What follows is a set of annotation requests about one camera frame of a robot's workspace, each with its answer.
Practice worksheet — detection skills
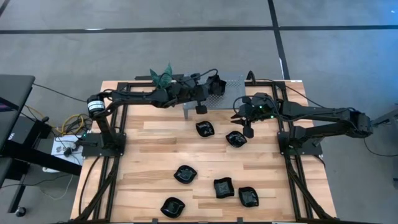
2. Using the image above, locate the grey perforated metal shelf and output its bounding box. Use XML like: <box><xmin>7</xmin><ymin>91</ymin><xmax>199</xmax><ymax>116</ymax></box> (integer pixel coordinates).
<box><xmin>182</xmin><ymin>73</ymin><xmax>247</xmax><ymax>120</ymax></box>

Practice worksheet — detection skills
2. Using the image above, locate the thin black floor cable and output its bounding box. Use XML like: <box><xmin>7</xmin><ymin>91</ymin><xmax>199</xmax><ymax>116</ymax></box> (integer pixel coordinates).
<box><xmin>32</xmin><ymin>82</ymin><xmax>90</xmax><ymax>103</ymax></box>
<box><xmin>363</xmin><ymin>136</ymin><xmax>398</xmax><ymax>158</ymax></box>

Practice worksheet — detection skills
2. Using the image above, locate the black desk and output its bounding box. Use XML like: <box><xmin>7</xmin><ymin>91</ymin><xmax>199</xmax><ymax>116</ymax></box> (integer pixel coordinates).
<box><xmin>0</xmin><ymin>74</ymin><xmax>83</xmax><ymax>215</ymax></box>

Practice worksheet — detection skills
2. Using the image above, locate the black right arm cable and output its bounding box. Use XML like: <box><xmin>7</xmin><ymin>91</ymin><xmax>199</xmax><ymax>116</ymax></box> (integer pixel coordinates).
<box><xmin>246</xmin><ymin>70</ymin><xmax>327</xmax><ymax>108</ymax></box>

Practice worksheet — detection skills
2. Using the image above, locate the black floor stand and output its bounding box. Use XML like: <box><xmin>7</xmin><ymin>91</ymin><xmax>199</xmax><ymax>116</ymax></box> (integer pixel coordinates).
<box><xmin>368</xmin><ymin>103</ymin><xmax>398</xmax><ymax>128</ymax></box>

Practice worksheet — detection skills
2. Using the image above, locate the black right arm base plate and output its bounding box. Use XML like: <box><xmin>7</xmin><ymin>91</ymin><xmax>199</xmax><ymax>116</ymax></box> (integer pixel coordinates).
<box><xmin>277</xmin><ymin>130</ymin><xmax>324</xmax><ymax>156</ymax></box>

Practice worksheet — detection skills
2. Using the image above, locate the yellow cable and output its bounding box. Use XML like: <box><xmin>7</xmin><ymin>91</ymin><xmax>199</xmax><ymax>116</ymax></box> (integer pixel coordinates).
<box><xmin>61</xmin><ymin>113</ymin><xmax>85</xmax><ymax>135</ymax></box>

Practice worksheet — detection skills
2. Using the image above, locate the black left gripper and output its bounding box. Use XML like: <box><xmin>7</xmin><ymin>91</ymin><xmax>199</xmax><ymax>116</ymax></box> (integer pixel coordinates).
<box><xmin>163</xmin><ymin>72</ymin><xmax>212</xmax><ymax>115</ymax></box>

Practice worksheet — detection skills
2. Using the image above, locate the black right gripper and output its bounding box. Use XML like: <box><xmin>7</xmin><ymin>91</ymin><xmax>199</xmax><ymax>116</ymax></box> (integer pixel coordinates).
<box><xmin>231</xmin><ymin>92</ymin><xmax>282</xmax><ymax>139</ymax></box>

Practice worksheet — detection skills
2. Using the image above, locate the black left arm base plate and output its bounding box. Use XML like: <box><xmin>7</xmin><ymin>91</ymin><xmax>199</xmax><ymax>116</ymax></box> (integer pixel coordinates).
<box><xmin>82</xmin><ymin>133</ymin><xmax>127</xmax><ymax>157</ymax></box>

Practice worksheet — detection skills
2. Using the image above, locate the snake plant in white pot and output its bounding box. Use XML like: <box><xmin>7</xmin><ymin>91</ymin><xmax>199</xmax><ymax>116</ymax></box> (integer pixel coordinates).
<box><xmin>149</xmin><ymin>63</ymin><xmax>174</xmax><ymax>91</ymax></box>

